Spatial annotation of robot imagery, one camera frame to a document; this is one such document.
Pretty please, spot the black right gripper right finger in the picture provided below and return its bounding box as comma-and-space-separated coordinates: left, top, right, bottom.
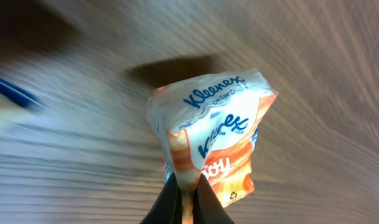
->
193, 174, 234, 224

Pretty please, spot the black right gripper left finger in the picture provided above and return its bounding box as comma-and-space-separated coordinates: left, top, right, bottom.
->
140, 174, 182, 224

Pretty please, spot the small orange white tissue pack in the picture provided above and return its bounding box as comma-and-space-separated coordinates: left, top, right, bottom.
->
147, 69, 278, 223

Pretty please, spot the yellow snack packet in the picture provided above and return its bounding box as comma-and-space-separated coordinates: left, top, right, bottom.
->
0, 78, 45, 126

